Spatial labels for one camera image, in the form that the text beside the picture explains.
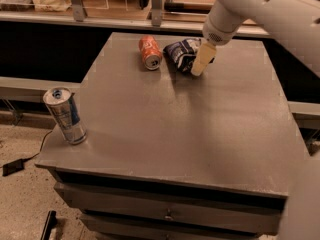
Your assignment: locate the left metal shelf bracket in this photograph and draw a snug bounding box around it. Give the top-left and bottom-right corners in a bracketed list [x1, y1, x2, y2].
[71, 0, 87, 22]

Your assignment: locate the black power cable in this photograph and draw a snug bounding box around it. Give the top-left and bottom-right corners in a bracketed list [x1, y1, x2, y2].
[21, 130, 53, 162]

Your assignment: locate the black power adapter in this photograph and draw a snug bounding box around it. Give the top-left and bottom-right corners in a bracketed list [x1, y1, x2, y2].
[2, 159, 24, 177]

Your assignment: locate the black object on floor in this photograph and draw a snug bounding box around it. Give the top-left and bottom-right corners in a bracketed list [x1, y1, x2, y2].
[40, 210, 57, 240]

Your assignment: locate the metal shelf bracket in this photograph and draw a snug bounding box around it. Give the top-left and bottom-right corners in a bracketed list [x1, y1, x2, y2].
[151, 0, 162, 27]
[71, 0, 87, 22]

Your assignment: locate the grey metal shelf rail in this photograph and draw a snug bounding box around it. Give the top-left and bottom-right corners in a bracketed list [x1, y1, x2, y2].
[0, 11, 269, 39]

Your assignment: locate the middle metal shelf bracket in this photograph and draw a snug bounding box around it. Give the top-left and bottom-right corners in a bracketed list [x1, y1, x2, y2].
[151, 0, 162, 27]

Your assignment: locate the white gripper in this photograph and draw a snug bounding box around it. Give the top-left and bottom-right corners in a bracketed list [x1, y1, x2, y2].
[191, 1, 245, 76]

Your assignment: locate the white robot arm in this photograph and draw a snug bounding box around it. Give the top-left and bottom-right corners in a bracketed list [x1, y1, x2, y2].
[191, 0, 320, 240]

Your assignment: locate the grey drawer cabinet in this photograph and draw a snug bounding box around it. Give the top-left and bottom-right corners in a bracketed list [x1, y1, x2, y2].
[37, 33, 308, 240]

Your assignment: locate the blue chip bag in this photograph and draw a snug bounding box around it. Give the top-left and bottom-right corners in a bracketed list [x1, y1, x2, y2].
[163, 38, 206, 73]

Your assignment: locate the silver blue energy drink can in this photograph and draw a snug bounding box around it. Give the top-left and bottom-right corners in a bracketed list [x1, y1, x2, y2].
[43, 87, 87, 145]

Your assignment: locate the grey low bench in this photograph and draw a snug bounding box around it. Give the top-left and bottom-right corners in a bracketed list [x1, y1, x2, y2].
[0, 77, 80, 103]

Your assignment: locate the upper drawer knob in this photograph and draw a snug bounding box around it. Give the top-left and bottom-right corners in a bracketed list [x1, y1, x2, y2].
[164, 209, 174, 221]

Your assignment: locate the orange soda can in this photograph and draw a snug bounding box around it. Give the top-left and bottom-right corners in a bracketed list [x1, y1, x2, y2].
[139, 35, 162, 71]

